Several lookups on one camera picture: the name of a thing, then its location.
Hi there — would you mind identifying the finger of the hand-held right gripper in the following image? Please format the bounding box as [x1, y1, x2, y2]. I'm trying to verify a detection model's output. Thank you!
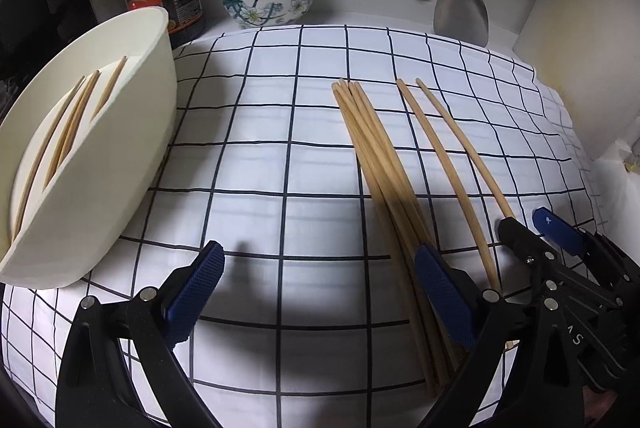
[497, 217, 558, 276]
[532, 207, 601, 259]

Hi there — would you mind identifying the large white bowl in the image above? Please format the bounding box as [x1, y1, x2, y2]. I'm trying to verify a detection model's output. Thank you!
[0, 6, 180, 290]

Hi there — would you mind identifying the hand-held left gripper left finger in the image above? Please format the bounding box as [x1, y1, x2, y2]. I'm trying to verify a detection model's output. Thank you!
[55, 240, 226, 428]

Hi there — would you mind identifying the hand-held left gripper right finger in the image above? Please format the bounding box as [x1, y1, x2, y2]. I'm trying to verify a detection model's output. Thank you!
[414, 244, 586, 428]

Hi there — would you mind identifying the white checked cloth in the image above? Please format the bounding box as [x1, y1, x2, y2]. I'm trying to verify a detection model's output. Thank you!
[0, 24, 608, 428]

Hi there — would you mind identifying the slender wooden chopstick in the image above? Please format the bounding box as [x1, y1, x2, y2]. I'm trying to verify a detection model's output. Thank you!
[52, 74, 95, 171]
[396, 79, 501, 294]
[10, 76, 87, 239]
[93, 55, 128, 116]
[415, 78, 516, 221]
[45, 70, 101, 189]

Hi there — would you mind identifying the pile of wooden chopsticks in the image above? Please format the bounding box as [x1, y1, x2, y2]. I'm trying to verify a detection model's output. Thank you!
[332, 78, 458, 396]

